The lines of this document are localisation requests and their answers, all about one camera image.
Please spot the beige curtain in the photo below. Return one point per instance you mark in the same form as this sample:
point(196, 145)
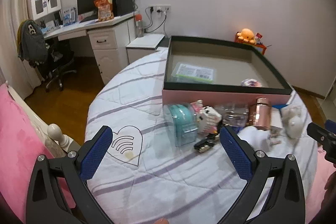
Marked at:
point(16, 72)

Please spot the pink printed bedsheet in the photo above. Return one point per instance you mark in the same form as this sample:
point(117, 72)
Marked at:
point(324, 170)

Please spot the person right hand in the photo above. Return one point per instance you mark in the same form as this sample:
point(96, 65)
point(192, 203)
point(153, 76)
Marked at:
point(330, 191)

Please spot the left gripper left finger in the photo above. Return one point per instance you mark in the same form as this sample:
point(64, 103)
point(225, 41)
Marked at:
point(46, 202)

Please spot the rose gold metal canister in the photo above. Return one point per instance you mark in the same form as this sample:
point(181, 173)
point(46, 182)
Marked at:
point(259, 115)

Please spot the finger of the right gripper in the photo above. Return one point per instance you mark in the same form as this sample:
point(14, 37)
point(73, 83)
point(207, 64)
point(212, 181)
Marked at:
point(330, 126)

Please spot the pink pillow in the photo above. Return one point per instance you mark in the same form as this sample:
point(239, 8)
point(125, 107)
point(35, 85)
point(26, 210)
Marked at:
point(20, 147)

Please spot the pink crochet donut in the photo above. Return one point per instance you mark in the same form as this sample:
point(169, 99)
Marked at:
point(251, 83)

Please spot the orange cap bottle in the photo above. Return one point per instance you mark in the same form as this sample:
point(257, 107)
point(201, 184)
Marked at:
point(139, 25)

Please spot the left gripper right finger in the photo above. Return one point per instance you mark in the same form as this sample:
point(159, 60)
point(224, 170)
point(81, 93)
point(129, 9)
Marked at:
point(274, 190)

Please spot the clear plastic labelled case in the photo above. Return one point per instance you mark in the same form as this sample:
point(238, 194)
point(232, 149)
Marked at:
point(187, 73)

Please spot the white desk with drawers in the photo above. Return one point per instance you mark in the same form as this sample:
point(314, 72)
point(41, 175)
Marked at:
point(108, 41)

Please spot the orange octopus plush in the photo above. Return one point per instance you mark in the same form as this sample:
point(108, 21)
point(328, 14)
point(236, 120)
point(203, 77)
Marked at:
point(246, 36)

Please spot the white round figurine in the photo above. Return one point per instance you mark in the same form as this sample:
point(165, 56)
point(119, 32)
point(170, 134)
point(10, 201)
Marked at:
point(292, 120)

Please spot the white striped quilt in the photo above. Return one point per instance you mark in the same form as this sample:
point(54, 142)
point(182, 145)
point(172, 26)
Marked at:
point(156, 179)

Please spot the black office chair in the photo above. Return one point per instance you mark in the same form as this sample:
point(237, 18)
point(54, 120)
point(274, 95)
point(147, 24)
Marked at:
point(59, 62)

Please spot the orange snack bag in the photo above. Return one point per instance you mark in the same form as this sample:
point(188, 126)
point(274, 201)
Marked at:
point(104, 9)

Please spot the white bed post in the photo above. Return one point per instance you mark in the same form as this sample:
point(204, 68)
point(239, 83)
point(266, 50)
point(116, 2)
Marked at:
point(49, 134)

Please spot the pink box with black rim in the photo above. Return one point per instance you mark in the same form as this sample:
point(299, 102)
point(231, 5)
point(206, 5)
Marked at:
point(233, 62)

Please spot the person left hand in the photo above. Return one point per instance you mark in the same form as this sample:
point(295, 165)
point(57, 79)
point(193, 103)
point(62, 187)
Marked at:
point(162, 221)

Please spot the white wall power strip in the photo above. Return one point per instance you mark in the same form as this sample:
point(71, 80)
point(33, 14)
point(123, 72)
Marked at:
point(163, 9)

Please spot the pink white block figure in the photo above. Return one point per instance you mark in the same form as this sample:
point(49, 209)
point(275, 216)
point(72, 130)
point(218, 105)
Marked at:
point(207, 118)

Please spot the red picture storage box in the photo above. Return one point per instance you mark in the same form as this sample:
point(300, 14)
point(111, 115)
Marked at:
point(259, 47)

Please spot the black hair claw clip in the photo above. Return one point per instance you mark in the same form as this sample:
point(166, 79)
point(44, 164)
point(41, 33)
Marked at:
point(206, 143)

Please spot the white small side cabinet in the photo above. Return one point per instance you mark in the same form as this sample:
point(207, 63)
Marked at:
point(143, 46)

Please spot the white dual usb charger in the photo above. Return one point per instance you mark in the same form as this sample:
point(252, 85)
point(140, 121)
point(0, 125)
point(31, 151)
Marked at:
point(256, 138)

